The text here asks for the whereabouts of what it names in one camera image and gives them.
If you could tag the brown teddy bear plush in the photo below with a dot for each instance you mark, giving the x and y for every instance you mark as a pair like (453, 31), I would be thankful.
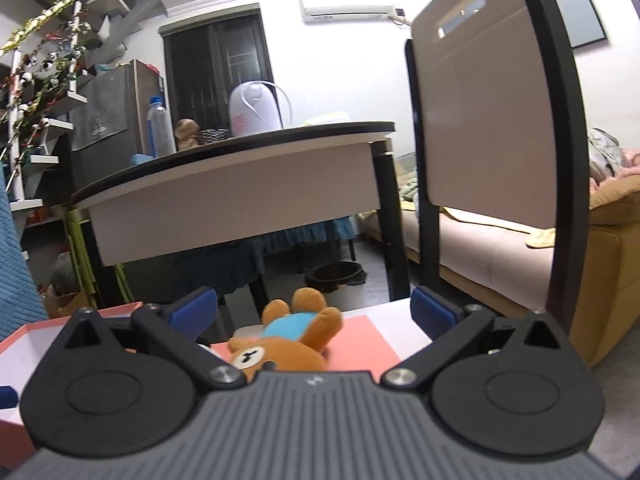
(294, 336)

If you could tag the white black dining table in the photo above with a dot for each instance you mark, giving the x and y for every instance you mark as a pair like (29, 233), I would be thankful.
(250, 186)

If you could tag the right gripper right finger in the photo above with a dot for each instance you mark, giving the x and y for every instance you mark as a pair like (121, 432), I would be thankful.
(454, 332)

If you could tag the blue cloth on table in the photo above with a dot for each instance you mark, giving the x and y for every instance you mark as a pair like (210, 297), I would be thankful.
(139, 159)

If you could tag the grey cabinet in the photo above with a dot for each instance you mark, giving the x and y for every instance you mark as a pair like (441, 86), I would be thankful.
(111, 127)

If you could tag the black round bin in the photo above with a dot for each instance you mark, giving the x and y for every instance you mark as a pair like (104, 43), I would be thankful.
(334, 275)

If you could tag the dark woven basket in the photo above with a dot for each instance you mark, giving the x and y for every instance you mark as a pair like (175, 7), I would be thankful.
(211, 136)

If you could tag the green stacked stools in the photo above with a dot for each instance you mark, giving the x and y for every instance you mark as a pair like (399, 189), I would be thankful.
(105, 286)

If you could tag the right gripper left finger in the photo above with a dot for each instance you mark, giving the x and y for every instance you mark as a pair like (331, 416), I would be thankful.
(170, 332)

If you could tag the beige sofa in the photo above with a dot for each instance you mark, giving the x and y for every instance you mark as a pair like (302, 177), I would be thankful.
(508, 266)

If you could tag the small brown figurine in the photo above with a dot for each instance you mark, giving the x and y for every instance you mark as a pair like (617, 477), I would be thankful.
(186, 134)

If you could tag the blue quilted chair cover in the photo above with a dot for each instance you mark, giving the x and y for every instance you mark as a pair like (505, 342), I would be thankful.
(20, 303)

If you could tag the white humidifier appliance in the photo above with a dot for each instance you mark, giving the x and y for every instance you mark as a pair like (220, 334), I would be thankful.
(259, 106)

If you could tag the pink cardboard box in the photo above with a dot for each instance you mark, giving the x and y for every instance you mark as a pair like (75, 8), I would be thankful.
(65, 372)

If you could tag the white air conditioner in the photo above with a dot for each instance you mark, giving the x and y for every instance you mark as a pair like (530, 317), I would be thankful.
(320, 11)

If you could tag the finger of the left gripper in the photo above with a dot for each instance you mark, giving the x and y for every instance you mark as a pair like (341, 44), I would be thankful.
(8, 397)

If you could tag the white staircase with garland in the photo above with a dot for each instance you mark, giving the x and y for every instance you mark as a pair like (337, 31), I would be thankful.
(45, 60)

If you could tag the plastic water bottle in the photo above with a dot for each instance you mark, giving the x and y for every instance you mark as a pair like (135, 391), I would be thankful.
(160, 133)

